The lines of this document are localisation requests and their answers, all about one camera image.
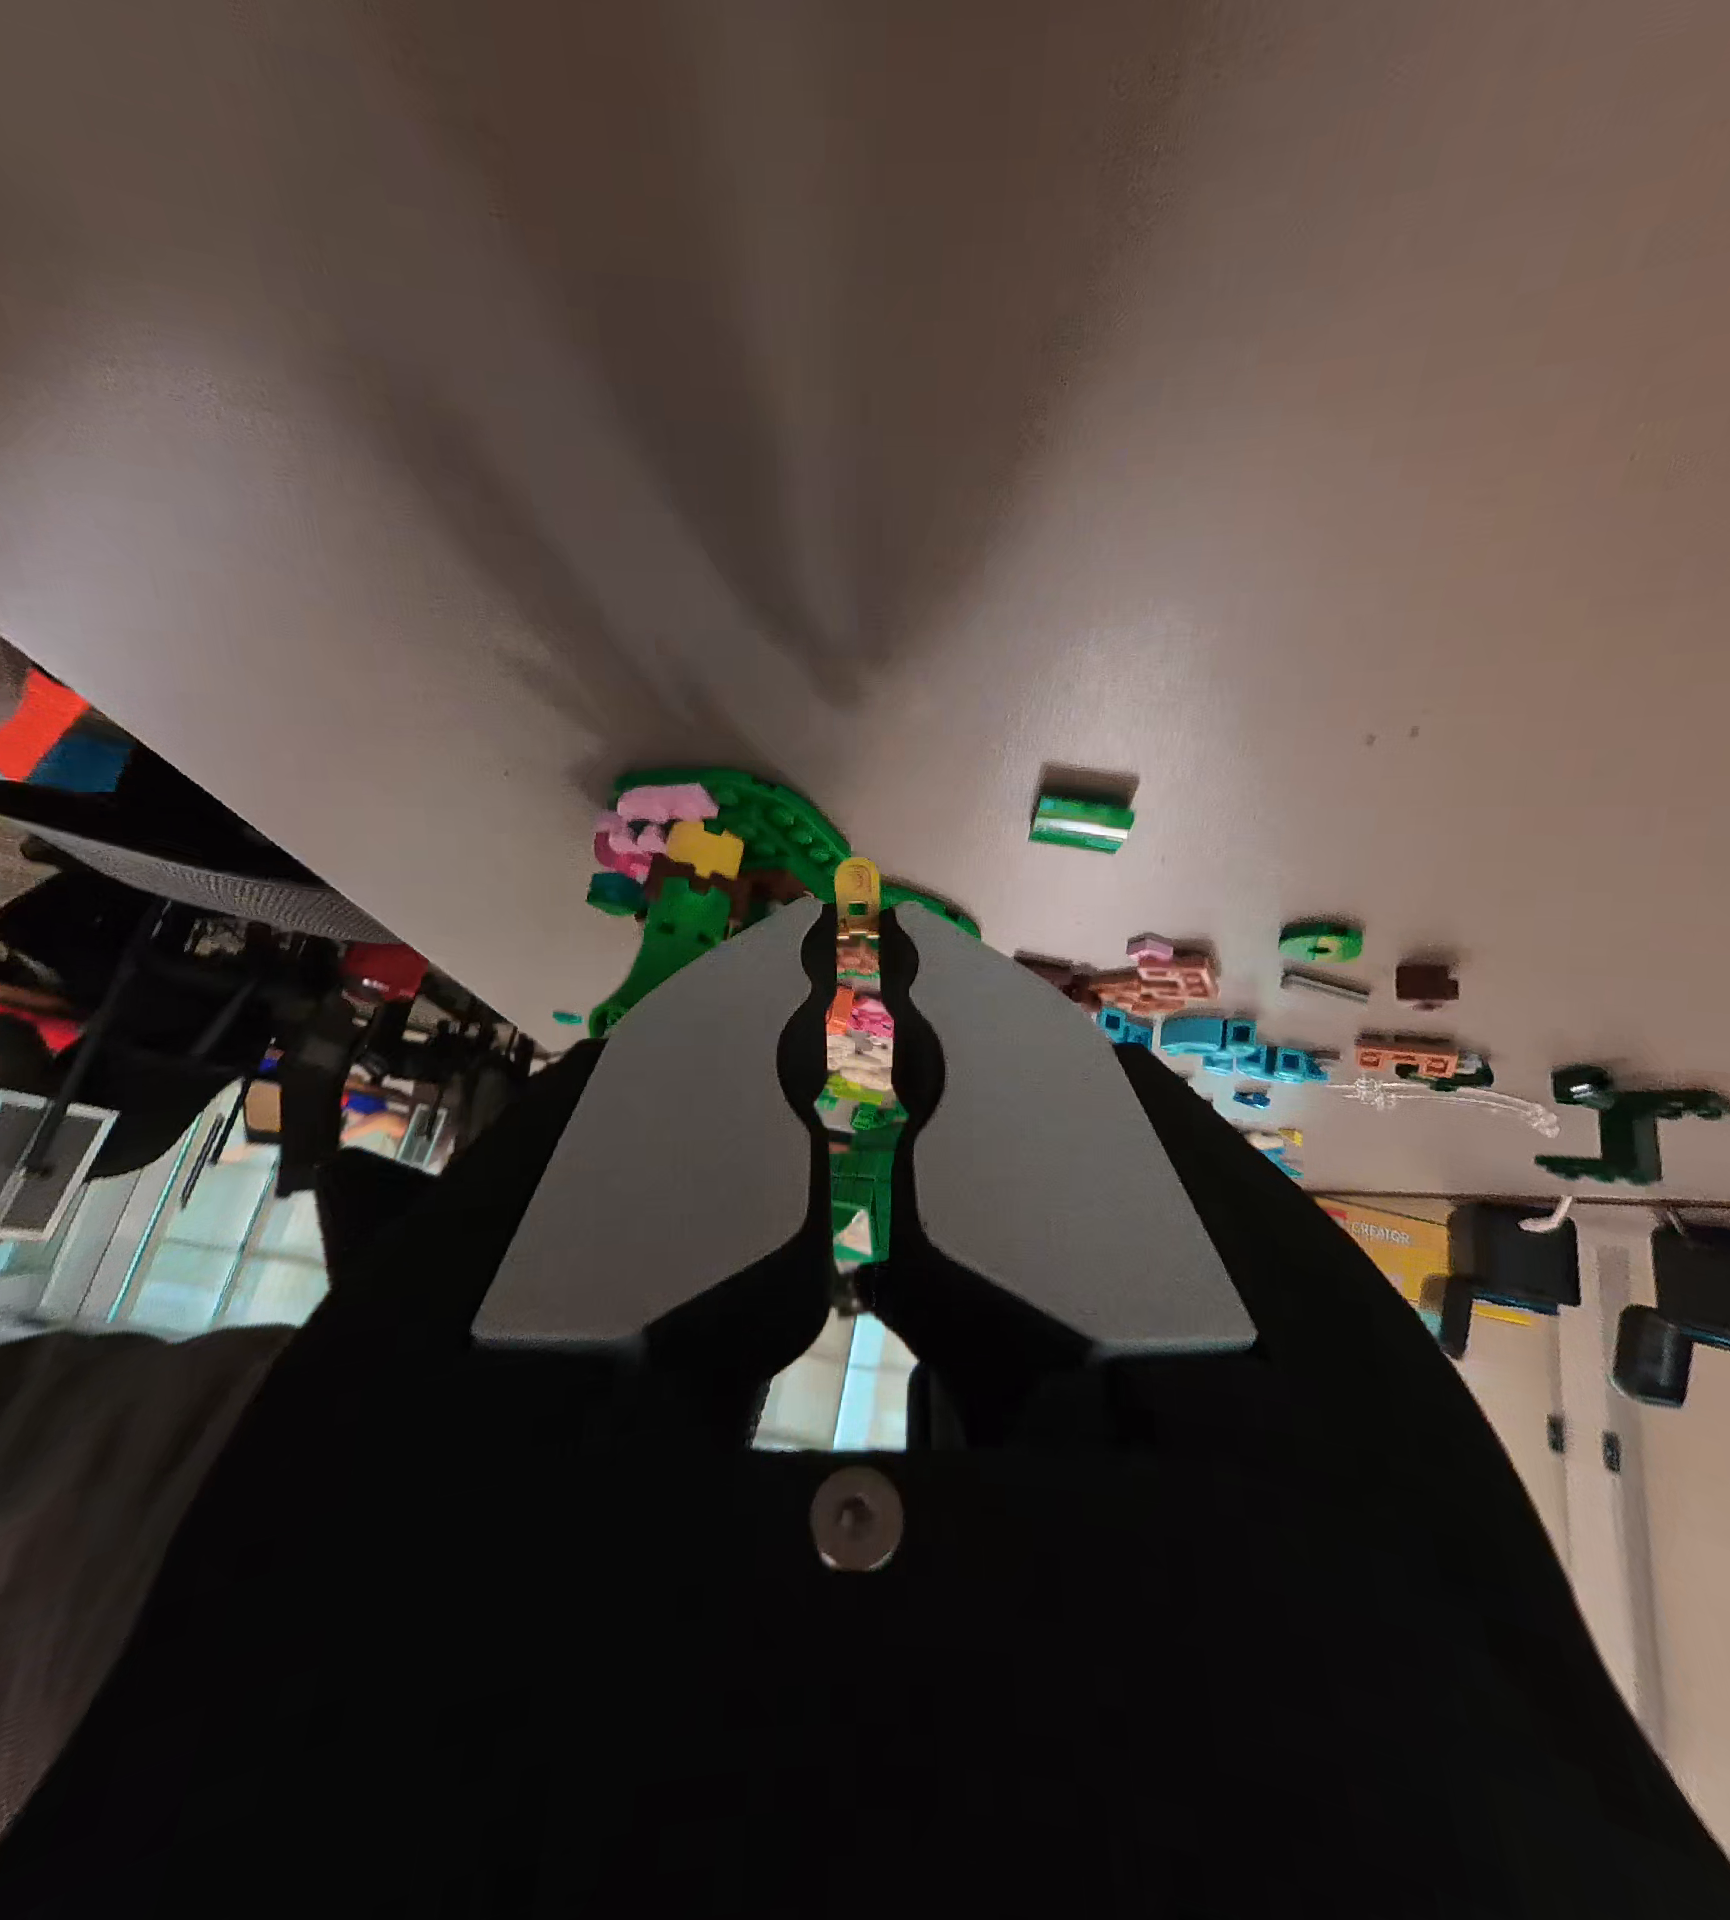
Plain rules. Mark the small white brick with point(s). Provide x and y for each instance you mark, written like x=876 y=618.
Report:
x=1322 y=986

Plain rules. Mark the yellow brick assembly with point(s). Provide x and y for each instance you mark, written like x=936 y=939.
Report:
x=857 y=887

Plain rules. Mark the yellow toy box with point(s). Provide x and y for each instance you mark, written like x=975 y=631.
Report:
x=1405 y=1252

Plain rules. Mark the person's sweater torso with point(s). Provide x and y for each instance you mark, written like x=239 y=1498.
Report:
x=55 y=1575

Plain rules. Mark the blue brick cluster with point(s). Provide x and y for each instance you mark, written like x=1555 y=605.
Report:
x=1209 y=1042

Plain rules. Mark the black office chair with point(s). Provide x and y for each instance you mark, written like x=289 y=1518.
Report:
x=160 y=862

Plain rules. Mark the small brown brick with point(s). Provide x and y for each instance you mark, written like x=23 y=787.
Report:
x=1428 y=983

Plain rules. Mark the salmon and pink brick cluster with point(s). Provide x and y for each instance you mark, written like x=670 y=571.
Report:
x=1157 y=977

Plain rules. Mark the dark green brick piece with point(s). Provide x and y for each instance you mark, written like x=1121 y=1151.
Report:
x=1629 y=1123

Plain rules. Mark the green curved brick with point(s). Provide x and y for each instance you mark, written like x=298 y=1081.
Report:
x=1083 y=814

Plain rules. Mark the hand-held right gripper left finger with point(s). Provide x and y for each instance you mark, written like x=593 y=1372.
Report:
x=654 y=1186

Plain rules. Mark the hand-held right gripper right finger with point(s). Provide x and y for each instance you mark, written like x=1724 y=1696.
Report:
x=1090 y=1186

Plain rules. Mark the green round brick model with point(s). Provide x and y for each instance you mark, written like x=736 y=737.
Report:
x=774 y=817

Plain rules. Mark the clear brick piece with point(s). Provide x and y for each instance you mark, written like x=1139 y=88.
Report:
x=1435 y=1103

